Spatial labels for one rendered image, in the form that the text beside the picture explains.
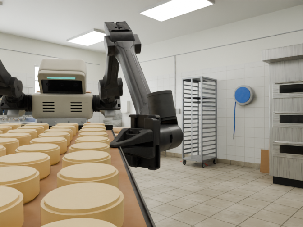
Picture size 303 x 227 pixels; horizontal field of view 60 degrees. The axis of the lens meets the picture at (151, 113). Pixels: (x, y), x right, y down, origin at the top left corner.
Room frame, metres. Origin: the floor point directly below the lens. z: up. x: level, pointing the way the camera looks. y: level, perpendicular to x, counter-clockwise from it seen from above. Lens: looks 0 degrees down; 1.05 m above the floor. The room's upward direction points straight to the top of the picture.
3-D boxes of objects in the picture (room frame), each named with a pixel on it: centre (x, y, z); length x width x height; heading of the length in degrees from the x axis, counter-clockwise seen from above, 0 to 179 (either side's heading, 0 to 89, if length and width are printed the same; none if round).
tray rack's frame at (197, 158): (5.57, -1.02, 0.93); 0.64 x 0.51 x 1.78; 139
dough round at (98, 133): (0.44, 0.10, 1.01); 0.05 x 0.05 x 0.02
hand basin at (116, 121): (7.99, 1.13, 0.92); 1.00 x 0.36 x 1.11; 46
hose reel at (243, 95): (5.28, -1.85, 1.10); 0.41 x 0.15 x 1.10; 46
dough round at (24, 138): (0.42, 0.22, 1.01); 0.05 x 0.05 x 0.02
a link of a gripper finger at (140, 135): (0.46, 0.04, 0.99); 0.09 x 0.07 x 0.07; 147
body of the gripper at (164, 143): (0.52, 0.00, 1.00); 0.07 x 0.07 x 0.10; 57
